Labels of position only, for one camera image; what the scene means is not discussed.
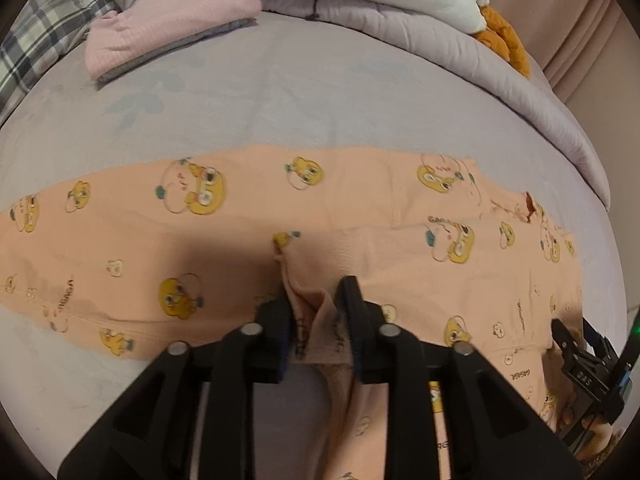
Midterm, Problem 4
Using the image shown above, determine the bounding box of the person's right hand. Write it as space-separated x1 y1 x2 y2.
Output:
558 394 613 462

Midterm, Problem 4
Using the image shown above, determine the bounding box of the folded pink garment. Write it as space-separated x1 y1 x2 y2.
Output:
86 0 262 82

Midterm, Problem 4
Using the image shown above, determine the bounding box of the peach duck print shirt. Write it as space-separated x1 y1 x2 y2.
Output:
1 145 582 479

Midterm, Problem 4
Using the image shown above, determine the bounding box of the lilac folded duvet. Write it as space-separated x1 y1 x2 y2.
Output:
262 0 612 208

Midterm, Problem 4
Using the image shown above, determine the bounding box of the plaid pillow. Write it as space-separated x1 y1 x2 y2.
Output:
1 0 116 122

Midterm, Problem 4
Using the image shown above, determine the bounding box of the lilac bed sheet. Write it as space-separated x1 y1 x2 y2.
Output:
0 12 629 480

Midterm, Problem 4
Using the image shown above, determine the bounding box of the pink curtain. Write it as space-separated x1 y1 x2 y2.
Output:
479 0 629 104

